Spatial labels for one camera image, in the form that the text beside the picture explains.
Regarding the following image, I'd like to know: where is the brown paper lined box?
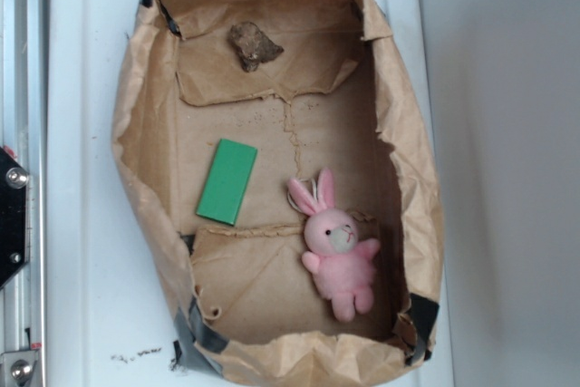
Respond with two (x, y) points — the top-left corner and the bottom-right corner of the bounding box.
(112, 0), (443, 386)

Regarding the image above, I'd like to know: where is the pink plush bunny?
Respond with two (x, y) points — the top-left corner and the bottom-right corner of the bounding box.
(287, 169), (381, 323)

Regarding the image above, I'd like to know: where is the aluminium frame rail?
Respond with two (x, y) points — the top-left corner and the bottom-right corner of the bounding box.
(1, 0), (44, 386)

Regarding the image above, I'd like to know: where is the black mounting bracket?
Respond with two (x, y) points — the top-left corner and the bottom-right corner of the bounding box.
(0, 148), (30, 289)

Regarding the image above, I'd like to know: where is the brown rock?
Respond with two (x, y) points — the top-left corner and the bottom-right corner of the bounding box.
(227, 21), (285, 73)

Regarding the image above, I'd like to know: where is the white plastic tray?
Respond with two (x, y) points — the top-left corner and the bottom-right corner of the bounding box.
(46, 0), (456, 387)

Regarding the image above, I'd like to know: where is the green rectangular block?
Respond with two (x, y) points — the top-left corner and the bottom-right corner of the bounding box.
(196, 139), (257, 226)

